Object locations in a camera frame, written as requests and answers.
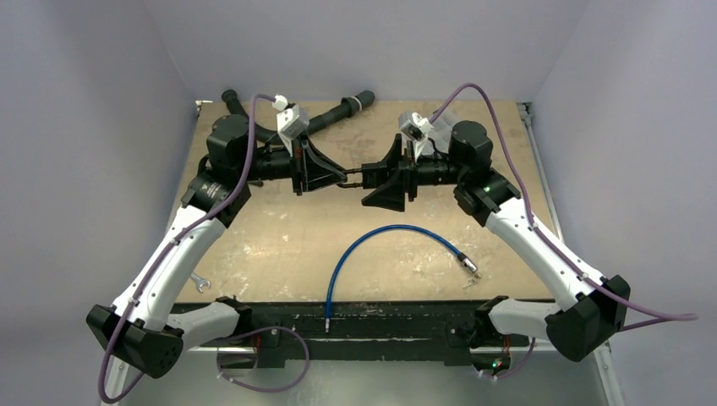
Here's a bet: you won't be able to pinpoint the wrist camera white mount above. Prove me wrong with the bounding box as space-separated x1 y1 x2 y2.
398 111 434 158
272 94 310 156

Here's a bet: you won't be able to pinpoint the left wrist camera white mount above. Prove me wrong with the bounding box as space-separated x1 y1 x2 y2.
272 94 310 156

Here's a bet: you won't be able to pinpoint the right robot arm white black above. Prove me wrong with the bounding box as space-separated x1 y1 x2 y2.
360 120 631 362

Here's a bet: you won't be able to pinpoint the black padlock with key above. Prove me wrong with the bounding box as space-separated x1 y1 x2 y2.
337 162 394 189

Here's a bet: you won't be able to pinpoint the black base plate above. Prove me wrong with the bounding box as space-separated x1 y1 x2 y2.
206 299 530 368

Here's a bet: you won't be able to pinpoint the silver open-end wrench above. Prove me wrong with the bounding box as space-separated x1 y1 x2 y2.
190 273 211 294

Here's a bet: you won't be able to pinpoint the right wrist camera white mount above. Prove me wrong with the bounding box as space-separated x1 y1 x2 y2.
398 111 434 158

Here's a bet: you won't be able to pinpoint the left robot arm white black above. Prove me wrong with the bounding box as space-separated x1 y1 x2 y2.
86 112 347 378

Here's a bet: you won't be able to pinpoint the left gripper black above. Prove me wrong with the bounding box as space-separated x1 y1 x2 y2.
237 129 347 195

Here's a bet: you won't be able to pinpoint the small silver keys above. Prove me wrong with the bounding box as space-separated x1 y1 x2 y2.
462 276 480 290

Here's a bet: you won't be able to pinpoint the blue cable lock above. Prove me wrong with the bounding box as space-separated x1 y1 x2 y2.
323 223 480 335

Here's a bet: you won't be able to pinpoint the black corrugated hose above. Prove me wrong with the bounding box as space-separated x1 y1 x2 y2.
221 88 377 147

